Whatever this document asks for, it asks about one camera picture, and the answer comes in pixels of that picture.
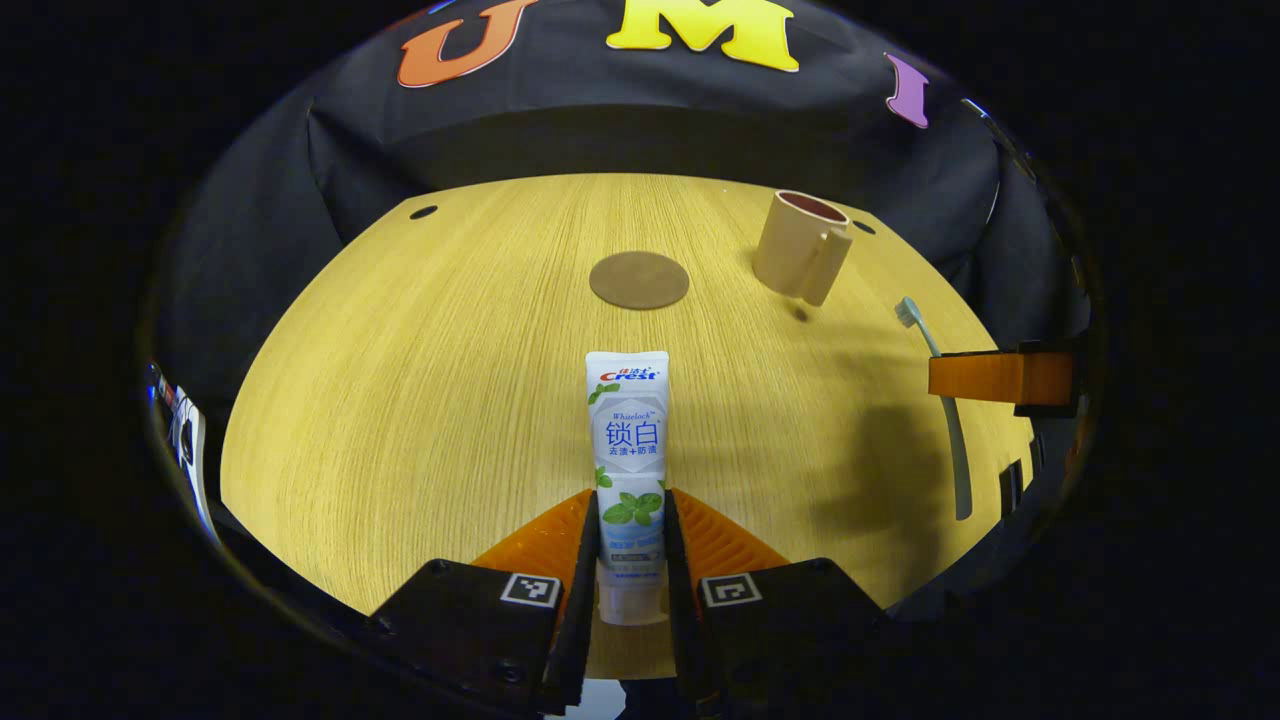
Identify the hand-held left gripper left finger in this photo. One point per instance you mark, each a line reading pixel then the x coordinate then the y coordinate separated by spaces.
pixel 585 600

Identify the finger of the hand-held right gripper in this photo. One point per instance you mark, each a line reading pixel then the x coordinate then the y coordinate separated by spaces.
pixel 990 378

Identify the round brown coaster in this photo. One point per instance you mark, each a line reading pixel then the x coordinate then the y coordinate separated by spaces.
pixel 640 280

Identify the white toothpaste tube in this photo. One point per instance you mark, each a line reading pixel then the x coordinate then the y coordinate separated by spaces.
pixel 628 440

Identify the beige cup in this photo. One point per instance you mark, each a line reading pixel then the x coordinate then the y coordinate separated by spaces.
pixel 795 250

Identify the black backdrop cloth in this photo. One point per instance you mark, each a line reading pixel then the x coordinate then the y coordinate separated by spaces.
pixel 600 130

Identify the pale green toothbrush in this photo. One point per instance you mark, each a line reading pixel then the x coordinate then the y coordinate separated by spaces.
pixel 955 450

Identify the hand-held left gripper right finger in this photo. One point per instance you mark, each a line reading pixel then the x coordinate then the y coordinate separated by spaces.
pixel 680 600

